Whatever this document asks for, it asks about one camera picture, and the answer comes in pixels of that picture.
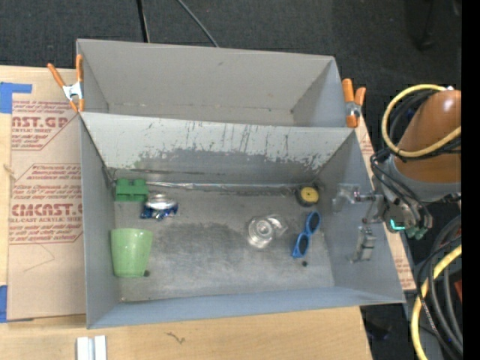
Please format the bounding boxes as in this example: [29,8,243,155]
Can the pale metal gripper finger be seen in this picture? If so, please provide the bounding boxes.
[349,225,378,264]
[331,183,362,214]

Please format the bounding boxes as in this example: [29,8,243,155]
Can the brown cardboard board red print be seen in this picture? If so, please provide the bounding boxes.
[0,64,418,324]

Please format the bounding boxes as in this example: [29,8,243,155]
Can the blue sunglasses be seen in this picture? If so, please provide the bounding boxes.
[291,210,323,260]

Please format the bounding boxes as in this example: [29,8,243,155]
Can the pale green cup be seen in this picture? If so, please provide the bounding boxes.
[109,227,154,278]

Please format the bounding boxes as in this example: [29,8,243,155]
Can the clear glass jar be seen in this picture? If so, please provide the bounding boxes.
[247,214,290,251]

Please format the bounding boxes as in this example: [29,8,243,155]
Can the yellow and black wheel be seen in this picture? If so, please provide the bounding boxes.
[294,184,321,208]

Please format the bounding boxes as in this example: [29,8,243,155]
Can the green toy brick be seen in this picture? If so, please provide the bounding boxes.
[114,178,149,203]

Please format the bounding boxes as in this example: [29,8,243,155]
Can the crushed blue drink can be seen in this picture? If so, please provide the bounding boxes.
[139,193,179,221]

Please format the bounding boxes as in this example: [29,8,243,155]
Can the grey metal bin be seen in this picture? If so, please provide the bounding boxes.
[76,38,407,330]

